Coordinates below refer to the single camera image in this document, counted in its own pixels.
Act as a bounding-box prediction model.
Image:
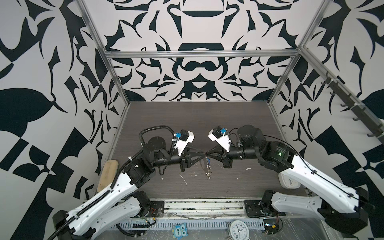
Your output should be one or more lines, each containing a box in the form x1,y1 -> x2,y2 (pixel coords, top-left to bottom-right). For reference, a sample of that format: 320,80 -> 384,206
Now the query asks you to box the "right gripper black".
205,142 -> 261,168

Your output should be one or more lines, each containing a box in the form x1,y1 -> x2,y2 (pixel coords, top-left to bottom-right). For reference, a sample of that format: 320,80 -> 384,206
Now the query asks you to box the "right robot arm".
207,125 -> 369,235

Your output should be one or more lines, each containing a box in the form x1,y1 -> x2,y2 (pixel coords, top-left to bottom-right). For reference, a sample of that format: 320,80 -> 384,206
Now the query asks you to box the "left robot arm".
49,136 -> 206,240

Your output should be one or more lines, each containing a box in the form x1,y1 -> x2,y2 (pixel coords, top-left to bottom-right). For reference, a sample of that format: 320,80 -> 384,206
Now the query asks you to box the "blue owl toy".
172,223 -> 188,240

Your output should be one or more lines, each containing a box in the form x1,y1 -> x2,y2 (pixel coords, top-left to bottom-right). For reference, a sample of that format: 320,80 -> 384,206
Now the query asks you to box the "white square alarm clock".
278,173 -> 301,190

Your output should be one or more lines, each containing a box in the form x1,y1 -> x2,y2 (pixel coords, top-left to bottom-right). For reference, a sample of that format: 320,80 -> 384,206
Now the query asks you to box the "white analog clock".
229,220 -> 250,240

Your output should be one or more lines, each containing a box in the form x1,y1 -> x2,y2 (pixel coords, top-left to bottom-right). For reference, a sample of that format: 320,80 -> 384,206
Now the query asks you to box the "green circuit board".
263,218 -> 283,235

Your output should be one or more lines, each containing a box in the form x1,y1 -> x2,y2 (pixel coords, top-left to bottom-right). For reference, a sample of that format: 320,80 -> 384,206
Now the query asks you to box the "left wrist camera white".
174,129 -> 195,156

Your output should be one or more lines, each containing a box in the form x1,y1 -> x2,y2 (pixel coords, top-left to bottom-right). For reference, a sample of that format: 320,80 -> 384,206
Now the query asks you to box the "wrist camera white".
208,126 -> 231,152
174,129 -> 195,156

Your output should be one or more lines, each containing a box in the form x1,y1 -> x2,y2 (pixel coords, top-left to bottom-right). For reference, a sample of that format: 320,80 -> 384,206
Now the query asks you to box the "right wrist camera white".
208,126 -> 231,152

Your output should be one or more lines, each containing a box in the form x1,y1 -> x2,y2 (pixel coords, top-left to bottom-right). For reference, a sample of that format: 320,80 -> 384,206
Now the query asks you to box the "black corrugated cable hose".
139,125 -> 176,145

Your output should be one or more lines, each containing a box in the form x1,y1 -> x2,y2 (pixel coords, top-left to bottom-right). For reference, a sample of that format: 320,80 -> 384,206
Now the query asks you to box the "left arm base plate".
136,201 -> 165,218

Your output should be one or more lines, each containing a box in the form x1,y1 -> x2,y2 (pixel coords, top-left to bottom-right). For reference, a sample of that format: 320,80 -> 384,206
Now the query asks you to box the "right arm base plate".
244,200 -> 271,218

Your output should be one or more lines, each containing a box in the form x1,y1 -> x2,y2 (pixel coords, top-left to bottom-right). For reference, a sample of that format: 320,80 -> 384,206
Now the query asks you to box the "white slotted cable duct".
119,218 -> 265,231

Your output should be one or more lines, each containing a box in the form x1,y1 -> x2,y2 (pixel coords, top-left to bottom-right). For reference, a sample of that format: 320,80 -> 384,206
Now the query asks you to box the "black coat hook rail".
322,71 -> 384,145

